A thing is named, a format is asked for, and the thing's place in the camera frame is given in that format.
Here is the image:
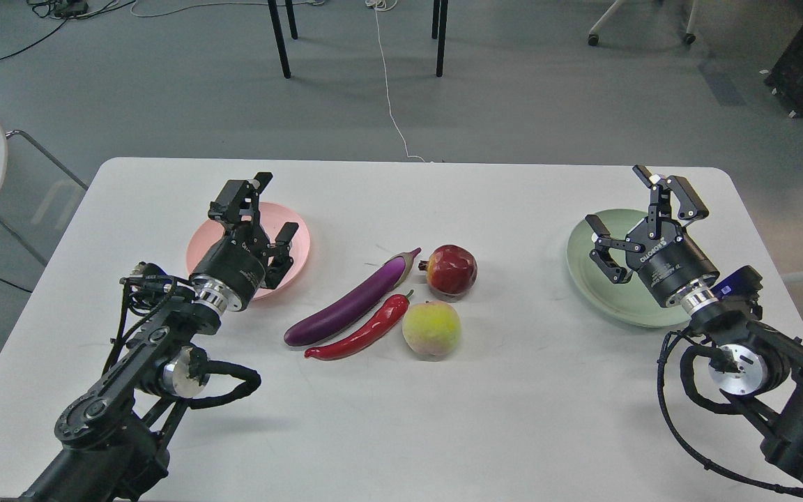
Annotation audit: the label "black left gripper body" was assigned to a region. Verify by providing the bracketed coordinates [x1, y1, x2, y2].
[190, 222, 278, 312]

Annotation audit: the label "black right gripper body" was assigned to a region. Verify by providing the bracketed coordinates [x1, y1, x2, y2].
[627, 222, 720, 307]

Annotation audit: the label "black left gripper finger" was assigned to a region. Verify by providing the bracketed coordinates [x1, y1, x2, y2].
[263, 222, 299, 290]
[208, 172, 273, 227]

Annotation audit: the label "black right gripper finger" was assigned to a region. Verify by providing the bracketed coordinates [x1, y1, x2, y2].
[633, 165, 710, 231]
[584, 214, 646, 284]

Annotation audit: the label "purple eggplant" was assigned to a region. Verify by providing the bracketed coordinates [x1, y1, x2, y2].
[284, 248, 422, 347]

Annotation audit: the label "red chili pepper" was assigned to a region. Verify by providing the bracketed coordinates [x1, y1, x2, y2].
[303, 289, 414, 361]

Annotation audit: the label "red pomegranate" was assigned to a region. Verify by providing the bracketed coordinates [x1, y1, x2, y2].
[418, 244, 478, 298]

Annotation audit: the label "yellow green peach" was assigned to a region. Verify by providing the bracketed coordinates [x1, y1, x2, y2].
[401, 301, 462, 357]

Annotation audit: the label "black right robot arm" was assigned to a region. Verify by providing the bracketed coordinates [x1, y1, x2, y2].
[586, 165, 803, 498]

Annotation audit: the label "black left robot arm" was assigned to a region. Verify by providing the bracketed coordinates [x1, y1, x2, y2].
[20, 172, 299, 501]

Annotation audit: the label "pink plate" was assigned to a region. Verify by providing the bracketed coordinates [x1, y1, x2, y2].
[186, 202, 311, 302]

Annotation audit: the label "green plate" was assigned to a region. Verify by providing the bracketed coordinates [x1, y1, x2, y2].
[566, 220, 689, 328]

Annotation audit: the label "office chair base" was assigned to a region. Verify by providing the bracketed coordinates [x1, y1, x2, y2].
[586, 1, 702, 49]

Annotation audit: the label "black table legs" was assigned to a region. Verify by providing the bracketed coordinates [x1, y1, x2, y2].
[266, 1, 450, 79]

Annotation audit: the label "white cable on floor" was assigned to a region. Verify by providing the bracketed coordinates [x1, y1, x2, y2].
[364, 0, 427, 162]

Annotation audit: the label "black cables on floor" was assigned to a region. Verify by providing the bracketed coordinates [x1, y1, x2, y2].
[0, 0, 137, 74]

